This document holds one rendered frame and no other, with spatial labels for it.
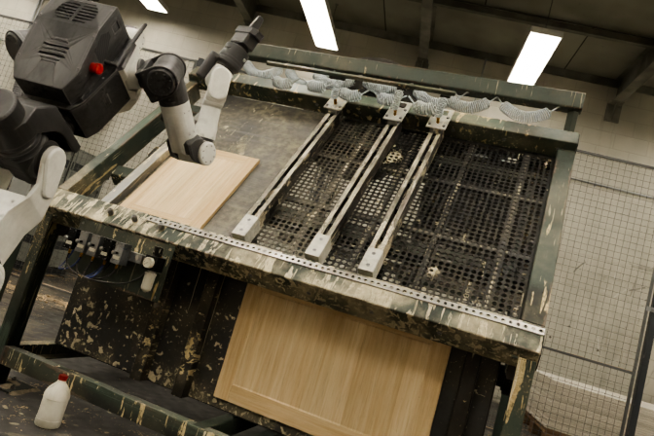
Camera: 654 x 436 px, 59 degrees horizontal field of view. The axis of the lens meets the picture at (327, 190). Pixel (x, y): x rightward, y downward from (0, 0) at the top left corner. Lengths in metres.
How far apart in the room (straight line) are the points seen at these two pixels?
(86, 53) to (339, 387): 1.55
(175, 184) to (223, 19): 6.12
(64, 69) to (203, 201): 1.17
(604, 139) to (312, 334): 6.20
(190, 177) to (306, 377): 1.09
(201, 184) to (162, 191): 0.19
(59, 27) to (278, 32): 6.83
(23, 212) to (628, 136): 7.41
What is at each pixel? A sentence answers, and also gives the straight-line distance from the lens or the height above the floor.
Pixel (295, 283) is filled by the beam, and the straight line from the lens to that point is 2.24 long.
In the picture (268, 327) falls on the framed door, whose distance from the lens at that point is 2.53.
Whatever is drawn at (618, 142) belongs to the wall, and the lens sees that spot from 8.17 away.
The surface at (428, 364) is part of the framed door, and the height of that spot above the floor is 0.65.
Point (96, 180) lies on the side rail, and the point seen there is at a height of 1.00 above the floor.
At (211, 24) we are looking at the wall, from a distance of 8.82.
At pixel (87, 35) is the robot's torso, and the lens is 1.74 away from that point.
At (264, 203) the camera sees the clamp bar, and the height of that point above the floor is 1.09.
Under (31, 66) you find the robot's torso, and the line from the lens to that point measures 1.77.
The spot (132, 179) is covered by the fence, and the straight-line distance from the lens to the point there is 2.91.
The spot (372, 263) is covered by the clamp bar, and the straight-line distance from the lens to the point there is 2.24.
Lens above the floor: 0.86
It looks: 8 degrees up
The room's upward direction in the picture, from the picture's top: 16 degrees clockwise
